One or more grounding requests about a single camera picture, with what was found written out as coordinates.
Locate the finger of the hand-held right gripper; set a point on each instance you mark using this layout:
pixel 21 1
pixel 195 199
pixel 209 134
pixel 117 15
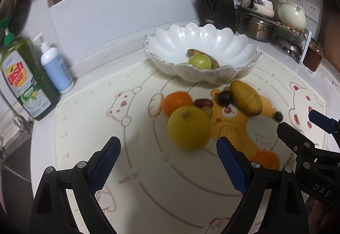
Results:
pixel 320 119
pixel 292 138

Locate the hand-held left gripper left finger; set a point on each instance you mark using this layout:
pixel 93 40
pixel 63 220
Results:
pixel 105 162

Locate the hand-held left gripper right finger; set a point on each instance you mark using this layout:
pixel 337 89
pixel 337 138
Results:
pixel 232 165

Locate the tangerine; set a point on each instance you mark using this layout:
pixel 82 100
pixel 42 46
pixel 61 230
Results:
pixel 265 160
pixel 175 102

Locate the large yellow citrus fruit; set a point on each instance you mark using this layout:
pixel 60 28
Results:
pixel 188 129

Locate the yellow mango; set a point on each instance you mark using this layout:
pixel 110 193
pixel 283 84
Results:
pixel 245 98

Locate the dark plum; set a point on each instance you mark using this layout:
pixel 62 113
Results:
pixel 224 98

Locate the red date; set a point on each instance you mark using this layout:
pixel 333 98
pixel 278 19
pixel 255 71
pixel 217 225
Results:
pixel 203 103

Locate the white scalloped bowl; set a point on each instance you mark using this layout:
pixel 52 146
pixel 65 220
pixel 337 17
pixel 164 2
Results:
pixel 212 40

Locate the small dark grape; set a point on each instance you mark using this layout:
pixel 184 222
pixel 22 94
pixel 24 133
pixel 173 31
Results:
pixel 278 116

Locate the cream bear print mat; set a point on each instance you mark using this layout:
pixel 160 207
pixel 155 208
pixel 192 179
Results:
pixel 148 170

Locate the glass jar of red sauce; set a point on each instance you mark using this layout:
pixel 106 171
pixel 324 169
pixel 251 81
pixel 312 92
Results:
pixel 313 57

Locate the metal kitchen rack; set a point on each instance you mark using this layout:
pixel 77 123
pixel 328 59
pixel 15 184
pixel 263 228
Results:
pixel 305 45

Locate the steel pot lid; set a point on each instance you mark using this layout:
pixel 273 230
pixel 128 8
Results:
pixel 289 48

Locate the metal faucet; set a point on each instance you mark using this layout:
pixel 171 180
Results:
pixel 22 122

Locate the wooden bead trivet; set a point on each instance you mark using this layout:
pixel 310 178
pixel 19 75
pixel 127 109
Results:
pixel 292 29

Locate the brown wooden board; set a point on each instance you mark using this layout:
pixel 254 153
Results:
pixel 329 18

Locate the blue white pump bottle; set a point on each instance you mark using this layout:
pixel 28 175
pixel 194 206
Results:
pixel 57 72

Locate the cream kettle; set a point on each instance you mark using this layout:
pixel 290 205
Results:
pixel 290 16

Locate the green apple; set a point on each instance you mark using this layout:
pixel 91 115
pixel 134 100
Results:
pixel 199 61

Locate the green dish soap bottle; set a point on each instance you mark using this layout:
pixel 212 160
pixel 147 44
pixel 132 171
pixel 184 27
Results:
pixel 26 82

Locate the stainless steel pot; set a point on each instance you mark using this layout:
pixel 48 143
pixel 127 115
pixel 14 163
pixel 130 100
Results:
pixel 253 28

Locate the brown wrinkled fruit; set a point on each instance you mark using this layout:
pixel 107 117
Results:
pixel 194 52

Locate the cream saucepan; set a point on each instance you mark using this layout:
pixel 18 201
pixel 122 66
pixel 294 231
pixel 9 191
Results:
pixel 265 9

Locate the black knife block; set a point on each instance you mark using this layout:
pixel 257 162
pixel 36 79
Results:
pixel 223 8

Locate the brown patterned cloth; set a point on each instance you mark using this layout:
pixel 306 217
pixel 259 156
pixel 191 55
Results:
pixel 9 5

